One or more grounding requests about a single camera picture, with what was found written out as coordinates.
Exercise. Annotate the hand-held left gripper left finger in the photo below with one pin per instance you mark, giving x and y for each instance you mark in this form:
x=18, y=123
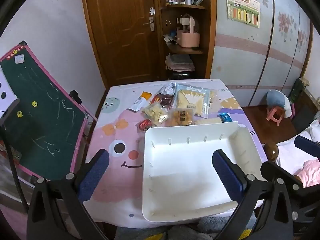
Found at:
x=93, y=175

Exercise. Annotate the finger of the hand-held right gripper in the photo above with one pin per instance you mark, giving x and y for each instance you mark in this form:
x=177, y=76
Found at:
x=308, y=146
x=271, y=168

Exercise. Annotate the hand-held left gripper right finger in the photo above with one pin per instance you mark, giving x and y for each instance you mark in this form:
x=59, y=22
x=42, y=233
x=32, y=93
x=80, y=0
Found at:
x=226, y=175

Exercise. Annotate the white plastic storage bin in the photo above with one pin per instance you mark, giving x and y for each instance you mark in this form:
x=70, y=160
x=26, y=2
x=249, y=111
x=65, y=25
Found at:
x=185, y=175

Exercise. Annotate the long beige cracker packet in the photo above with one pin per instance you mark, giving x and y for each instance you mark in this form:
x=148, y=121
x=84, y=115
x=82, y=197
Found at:
x=207, y=121

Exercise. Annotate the blue snack packet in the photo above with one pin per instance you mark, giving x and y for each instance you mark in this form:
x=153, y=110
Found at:
x=225, y=117

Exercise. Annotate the orange red snack packet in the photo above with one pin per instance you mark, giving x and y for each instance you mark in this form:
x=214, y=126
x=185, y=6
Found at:
x=145, y=125

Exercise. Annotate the clear packet of brown snacks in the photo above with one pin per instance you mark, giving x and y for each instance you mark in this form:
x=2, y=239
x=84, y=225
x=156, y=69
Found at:
x=181, y=117

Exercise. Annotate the large clear yellow chips bag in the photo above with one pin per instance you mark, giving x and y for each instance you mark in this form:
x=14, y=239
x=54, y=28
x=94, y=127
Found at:
x=191, y=101

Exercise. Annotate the orange white snack packet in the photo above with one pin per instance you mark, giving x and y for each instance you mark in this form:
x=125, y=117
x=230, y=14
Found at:
x=138, y=102

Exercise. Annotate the clear pack of yellow puffs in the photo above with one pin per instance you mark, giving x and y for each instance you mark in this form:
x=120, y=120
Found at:
x=155, y=113

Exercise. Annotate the dark red snack packet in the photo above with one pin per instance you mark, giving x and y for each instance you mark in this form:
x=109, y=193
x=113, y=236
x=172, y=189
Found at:
x=165, y=102

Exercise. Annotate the pink blanket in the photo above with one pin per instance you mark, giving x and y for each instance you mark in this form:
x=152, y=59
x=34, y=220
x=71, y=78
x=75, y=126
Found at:
x=311, y=172

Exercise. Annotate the cartoon printed tablecloth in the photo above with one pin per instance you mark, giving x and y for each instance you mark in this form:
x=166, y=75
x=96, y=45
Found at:
x=120, y=180

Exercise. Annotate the dark furniture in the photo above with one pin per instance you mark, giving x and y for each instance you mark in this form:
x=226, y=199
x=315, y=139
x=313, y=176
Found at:
x=303, y=105

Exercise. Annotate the pink plastic stool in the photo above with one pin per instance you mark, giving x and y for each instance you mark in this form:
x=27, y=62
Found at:
x=275, y=115

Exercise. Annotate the pink framed green chalkboard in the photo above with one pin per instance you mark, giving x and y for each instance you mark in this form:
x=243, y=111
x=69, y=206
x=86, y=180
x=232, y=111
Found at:
x=42, y=120

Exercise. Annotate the black clamp knob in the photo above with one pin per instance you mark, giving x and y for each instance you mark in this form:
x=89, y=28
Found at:
x=75, y=96

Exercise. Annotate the floral sliding wardrobe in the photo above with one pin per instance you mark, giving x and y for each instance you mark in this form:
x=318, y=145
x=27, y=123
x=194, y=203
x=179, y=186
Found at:
x=250, y=60

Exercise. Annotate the black box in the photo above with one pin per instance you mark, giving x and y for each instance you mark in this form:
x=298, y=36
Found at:
x=181, y=75

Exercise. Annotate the white black dotted panel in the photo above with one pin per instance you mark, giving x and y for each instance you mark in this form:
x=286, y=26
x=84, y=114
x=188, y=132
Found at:
x=6, y=95

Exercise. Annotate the stack of folded cloths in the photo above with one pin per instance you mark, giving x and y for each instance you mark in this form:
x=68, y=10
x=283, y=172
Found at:
x=178, y=62

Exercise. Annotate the wooden corner shelf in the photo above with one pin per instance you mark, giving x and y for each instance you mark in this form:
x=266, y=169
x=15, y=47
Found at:
x=207, y=30

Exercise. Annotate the brown wooden door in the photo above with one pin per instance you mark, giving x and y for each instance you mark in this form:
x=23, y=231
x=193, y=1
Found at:
x=120, y=30

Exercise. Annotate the small toy figures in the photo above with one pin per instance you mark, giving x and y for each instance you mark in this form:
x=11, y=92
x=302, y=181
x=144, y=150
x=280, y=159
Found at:
x=170, y=37

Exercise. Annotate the white door hook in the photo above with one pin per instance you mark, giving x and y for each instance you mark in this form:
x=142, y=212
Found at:
x=152, y=11

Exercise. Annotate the wooden bed post knob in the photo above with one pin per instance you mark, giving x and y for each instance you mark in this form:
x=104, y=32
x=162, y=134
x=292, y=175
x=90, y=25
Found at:
x=272, y=151

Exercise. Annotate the wall poster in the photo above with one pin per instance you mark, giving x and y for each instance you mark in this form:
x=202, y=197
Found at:
x=243, y=7

